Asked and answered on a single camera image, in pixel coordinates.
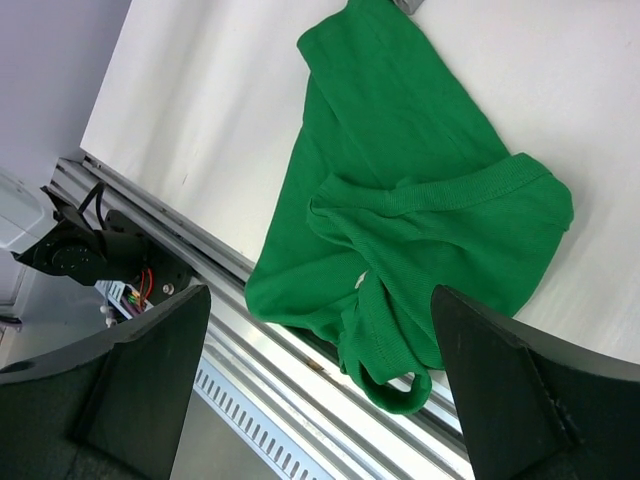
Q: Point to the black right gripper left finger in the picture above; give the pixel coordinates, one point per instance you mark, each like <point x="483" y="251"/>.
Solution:
<point x="109" y="406"/>

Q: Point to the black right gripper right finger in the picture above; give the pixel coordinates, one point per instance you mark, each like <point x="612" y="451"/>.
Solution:
<point x="531" y="405"/>

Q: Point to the green tank top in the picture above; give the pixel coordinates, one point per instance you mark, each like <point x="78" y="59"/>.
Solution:
<point x="397" y="183"/>

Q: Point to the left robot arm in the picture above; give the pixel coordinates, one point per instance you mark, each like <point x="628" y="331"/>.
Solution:
<point x="44" y="231"/>

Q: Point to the grey tank top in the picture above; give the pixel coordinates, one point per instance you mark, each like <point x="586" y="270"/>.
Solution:
<point x="408" y="7"/>

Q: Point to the white slotted cable duct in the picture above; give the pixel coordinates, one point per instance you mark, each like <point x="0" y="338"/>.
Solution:
<point x="285" y="458"/>

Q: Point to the aluminium front rail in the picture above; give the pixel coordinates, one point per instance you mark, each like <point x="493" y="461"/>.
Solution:
<point x="292" y="380"/>

